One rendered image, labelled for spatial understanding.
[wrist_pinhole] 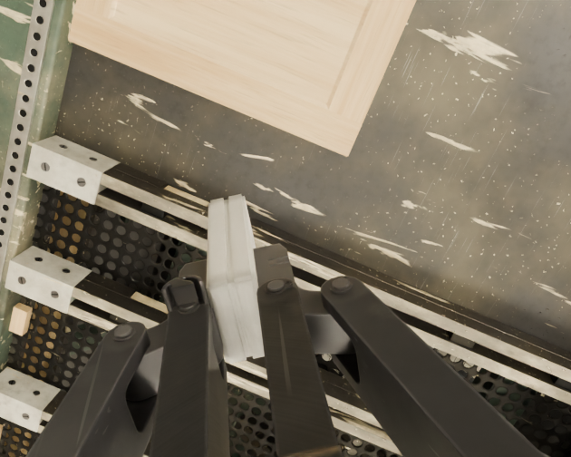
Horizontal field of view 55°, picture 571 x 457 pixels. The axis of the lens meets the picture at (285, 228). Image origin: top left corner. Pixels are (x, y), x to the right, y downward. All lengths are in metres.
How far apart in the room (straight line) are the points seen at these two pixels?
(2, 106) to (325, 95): 0.53
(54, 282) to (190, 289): 0.92
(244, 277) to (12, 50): 0.88
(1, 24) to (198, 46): 0.31
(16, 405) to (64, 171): 0.52
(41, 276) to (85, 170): 0.23
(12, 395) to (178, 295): 1.12
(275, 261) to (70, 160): 0.80
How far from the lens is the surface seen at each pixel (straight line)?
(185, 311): 0.16
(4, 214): 1.09
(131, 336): 0.16
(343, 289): 0.15
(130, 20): 0.95
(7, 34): 1.01
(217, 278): 0.17
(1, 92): 1.04
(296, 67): 0.88
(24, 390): 1.29
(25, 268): 1.09
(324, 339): 0.16
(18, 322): 1.23
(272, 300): 0.16
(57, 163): 0.98
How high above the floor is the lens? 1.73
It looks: 30 degrees down
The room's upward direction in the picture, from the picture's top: 126 degrees clockwise
